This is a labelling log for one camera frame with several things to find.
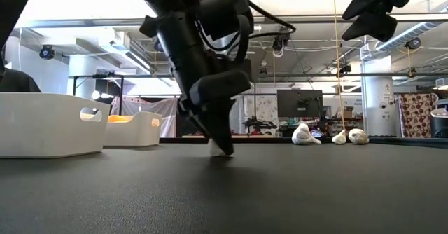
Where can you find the brown dotted curtain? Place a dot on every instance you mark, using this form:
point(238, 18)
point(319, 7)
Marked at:
point(416, 115)

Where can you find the black trash bin white liner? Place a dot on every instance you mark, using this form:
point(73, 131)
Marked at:
point(439, 125)

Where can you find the small white garlic bulb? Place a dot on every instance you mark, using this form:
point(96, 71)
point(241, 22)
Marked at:
point(339, 138)

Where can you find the white plastic basket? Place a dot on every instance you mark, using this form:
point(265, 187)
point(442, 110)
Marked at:
point(45, 129)
point(133, 134)

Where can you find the background black robot arm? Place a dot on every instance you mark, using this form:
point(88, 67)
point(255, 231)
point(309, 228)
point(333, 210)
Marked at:
point(259, 124)

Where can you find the slim silver ventilation duct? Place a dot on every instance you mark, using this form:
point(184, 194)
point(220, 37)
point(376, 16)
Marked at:
point(409, 33)

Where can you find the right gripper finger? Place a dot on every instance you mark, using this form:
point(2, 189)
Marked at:
point(364, 3)
point(378, 27)

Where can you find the black table mat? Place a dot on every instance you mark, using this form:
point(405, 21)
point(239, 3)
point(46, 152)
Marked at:
point(224, 199)

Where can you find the white floral curtain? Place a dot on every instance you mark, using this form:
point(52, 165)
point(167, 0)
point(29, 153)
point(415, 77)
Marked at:
point(264, 108)

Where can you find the cluttered storage shelf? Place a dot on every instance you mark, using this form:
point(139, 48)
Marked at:
point(336, 123)

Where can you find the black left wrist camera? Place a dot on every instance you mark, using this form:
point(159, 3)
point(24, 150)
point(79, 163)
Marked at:
point(224, 10)

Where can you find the white round column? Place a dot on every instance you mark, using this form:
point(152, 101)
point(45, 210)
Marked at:
point(378, 101)

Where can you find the overhead light bar beam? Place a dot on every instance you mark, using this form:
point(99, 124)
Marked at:
point(315, 18)

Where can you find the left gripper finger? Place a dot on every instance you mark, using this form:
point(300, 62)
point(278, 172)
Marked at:
point(190, 113)
point(217, 97)

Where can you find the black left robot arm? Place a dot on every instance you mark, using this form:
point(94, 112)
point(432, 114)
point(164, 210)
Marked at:
point(14, 3)

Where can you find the black monitor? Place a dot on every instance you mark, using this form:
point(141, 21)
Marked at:
point(290, 104)

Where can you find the blue-grey patterned curtain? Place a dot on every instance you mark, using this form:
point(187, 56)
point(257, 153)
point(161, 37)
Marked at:
point(239, 118)

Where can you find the large white garlic bulb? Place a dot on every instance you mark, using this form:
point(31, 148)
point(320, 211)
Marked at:
point(306, 136)

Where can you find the grey cloth curtain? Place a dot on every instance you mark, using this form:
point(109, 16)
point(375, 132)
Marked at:
point(147, 109)

